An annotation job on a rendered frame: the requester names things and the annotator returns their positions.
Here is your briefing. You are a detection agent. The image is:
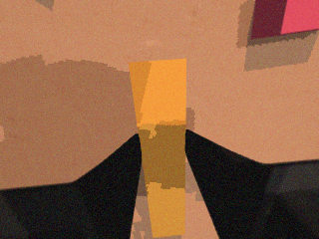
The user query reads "orange bar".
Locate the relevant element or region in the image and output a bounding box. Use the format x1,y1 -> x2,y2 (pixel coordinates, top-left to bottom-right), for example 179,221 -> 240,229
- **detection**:
129,59 -> 186,237

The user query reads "red flat bar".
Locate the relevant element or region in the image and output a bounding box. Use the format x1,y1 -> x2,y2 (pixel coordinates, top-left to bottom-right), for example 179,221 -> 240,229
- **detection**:
250,0 -> 319,40

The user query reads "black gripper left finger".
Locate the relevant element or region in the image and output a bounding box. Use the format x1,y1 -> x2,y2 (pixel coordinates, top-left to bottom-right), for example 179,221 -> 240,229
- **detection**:
0,133 -> 142,239

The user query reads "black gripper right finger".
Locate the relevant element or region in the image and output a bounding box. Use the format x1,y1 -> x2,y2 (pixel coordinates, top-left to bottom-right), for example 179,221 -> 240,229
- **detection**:
185,129 -> 319,239

